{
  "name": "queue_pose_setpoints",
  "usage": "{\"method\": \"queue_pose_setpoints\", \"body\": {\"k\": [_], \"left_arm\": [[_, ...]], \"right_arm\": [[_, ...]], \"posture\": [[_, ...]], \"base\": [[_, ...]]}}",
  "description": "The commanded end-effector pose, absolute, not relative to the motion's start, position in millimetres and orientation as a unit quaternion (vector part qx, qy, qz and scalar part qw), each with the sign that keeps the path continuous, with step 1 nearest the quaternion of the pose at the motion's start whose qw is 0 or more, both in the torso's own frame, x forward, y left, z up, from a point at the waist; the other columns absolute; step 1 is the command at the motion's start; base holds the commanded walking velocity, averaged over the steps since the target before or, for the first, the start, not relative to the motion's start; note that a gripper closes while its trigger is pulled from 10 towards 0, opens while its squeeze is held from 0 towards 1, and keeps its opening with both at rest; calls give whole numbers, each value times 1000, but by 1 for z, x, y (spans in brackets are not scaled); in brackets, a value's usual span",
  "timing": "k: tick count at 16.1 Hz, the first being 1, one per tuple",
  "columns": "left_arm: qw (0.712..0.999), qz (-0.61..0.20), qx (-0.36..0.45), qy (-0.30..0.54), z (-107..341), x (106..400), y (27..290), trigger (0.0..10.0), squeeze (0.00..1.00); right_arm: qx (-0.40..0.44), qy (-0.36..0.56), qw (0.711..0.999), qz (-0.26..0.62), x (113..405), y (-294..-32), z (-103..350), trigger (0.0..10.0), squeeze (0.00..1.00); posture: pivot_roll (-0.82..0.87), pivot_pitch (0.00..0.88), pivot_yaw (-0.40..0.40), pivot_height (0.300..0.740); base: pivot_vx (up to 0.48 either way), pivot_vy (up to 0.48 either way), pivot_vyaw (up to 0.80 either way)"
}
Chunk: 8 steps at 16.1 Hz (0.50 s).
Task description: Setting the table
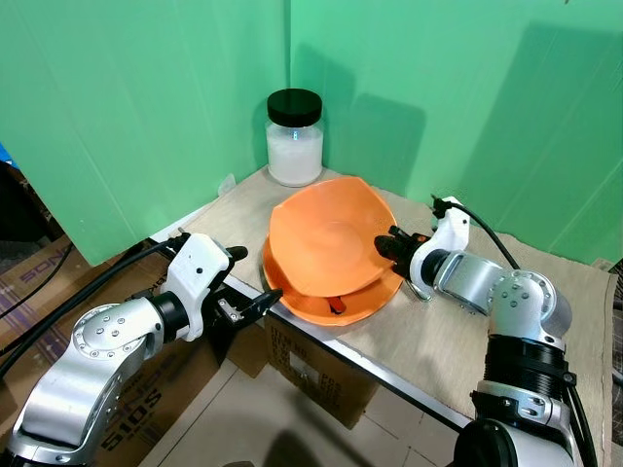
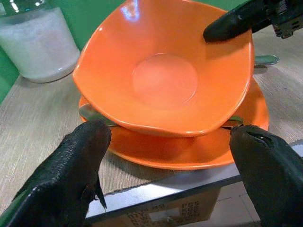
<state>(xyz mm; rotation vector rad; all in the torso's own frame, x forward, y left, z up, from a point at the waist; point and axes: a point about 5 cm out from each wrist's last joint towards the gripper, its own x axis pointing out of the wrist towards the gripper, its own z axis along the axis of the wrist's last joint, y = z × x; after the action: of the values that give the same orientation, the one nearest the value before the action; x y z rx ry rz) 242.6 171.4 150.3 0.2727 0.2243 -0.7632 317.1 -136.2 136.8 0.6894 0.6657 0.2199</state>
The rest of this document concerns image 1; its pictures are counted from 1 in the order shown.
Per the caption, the thick black shoulder cable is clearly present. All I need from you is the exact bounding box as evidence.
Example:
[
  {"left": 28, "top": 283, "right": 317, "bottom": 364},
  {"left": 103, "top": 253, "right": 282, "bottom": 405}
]
[{"left": 562, "top": 375, "right": 598, "bottom": 467}]

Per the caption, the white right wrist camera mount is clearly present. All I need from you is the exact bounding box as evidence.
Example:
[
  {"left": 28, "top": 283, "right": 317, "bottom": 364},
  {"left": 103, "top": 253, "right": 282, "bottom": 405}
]
[{"left": 409, "top": 199, "right": 472, "bottom": 284}]

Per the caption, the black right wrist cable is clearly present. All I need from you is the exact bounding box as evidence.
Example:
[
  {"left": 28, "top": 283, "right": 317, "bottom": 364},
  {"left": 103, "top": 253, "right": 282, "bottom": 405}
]
[{"left": 431, "top": 195, "right": 523, "bottom": 272}]

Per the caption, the plywood top table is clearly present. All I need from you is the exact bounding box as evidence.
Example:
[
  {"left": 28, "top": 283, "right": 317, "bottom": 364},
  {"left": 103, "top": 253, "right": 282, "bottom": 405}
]
[{"left": 146, "top": 165, "right": 620, "bottom": 467}]

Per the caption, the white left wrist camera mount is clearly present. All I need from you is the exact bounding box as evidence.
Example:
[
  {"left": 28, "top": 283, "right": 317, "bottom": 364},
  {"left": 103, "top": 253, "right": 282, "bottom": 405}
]
[{"left": 163, "top": 232, "right": 233, "bottom": 340}]

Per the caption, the orange plastic bowl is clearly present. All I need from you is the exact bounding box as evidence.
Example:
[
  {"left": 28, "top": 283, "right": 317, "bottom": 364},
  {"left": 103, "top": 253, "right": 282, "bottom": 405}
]
[
  {"left": 260, "top": 243, "right": 406, "bottom": 327},
  {"left": 268, "top": 176, "right": 398, "bottom": 297}
]

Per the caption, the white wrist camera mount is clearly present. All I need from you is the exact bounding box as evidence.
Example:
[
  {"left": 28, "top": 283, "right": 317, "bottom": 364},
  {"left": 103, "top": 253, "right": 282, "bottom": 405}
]
[
  {"left": 409, "top": 199, "right": 472, "bottom": 284},
  {"left": 163, "top": 232, "right": 233, "bottom": 340}
]

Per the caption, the brown cardboard box with label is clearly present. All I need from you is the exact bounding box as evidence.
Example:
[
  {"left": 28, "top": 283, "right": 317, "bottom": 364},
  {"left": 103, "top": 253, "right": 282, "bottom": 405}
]
[{"left": 261, "top": 313, "right": 384, "bottom": 432}]

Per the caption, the green backdrop board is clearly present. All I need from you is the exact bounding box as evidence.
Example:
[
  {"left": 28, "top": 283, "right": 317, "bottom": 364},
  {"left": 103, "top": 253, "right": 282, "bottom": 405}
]
[
  {"left": 288, "top": 0, "right": 623, "bottom": 267},
  {"left": 0, "top": 0, "right": 294, "bottom": 267}
]

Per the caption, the glass jar with black lid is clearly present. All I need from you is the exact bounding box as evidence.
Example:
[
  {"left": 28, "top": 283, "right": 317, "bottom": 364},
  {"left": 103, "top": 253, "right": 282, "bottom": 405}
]
[{"left": 266, "top": 89, "right": 325, "bottom": 188}]

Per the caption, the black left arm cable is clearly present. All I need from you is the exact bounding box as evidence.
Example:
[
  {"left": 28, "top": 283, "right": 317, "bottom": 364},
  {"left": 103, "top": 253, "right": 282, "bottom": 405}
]
[{"left": 0, "top": 233, "right": 192, "bottom": 382}]

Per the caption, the dark printed cardboard box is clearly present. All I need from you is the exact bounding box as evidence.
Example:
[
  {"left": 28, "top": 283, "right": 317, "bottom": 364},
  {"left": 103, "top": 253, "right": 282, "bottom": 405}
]
[{"left": 0, "top": 233, "right": 129, "bottom": 347}]

